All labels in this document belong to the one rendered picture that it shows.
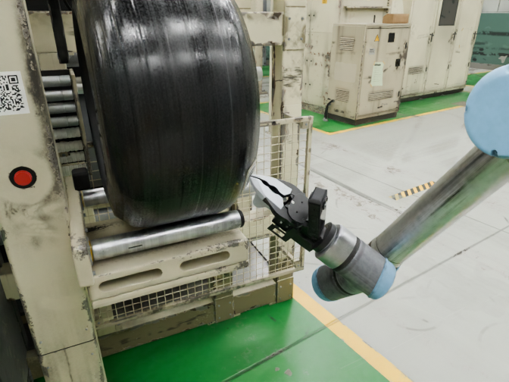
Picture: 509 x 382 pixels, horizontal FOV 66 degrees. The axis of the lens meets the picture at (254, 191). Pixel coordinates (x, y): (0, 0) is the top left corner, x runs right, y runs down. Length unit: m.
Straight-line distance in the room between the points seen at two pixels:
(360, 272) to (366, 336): 1.14
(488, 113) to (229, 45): 0.41
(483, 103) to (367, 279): 0.43
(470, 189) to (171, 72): 0.57
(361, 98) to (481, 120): 4.86
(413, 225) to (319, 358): 1.07
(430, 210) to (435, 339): 1.27
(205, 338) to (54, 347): 0.95
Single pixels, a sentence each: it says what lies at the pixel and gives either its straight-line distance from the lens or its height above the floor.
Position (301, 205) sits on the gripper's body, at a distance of 0.83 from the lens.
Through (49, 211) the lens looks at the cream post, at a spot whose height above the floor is 0.98.
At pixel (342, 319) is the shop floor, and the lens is 2.05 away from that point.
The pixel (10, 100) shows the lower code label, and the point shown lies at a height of 1.21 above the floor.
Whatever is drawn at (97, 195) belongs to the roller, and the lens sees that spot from 1.12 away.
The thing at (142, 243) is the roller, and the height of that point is 0.90.
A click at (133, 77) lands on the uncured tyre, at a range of 0.66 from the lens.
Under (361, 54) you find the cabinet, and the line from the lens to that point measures 5.32.
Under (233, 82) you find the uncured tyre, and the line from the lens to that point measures 0.70.
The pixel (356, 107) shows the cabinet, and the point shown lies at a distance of 5.41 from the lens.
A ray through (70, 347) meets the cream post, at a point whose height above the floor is 0.62.
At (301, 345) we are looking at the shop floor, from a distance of 1.90.
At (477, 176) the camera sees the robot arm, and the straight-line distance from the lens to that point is 0.80.
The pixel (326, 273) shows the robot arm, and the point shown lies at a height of 0.79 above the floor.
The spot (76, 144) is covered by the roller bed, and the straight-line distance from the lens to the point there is 1.27.
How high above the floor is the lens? 1.35
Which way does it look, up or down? 24 degrees down
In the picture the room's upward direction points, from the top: straight up
